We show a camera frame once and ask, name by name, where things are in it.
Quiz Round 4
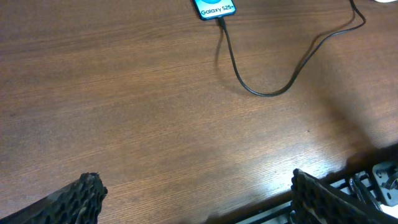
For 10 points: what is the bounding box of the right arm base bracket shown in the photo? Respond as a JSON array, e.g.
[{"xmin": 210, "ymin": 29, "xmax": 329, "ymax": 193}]
[{"xmin": 237, "ymin": 170, "xmax": 397, "ymax": 223}]

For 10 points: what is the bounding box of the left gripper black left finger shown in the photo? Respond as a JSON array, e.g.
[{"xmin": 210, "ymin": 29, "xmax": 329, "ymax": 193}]
[{"xmin": 1, "ymin": 172, "xmax": 108, "ymax": 224}]

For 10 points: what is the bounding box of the black charger cable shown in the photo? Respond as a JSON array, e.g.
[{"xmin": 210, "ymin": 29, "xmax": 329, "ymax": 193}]
[{"xmin": 216, "ymin": 0, "xmax": 367, "ymax": 98}]

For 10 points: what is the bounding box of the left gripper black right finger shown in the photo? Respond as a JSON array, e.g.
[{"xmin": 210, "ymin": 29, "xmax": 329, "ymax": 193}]
[{"xmin": 291, "ymin": 169, "xmax": 395, "ymax": 224}]

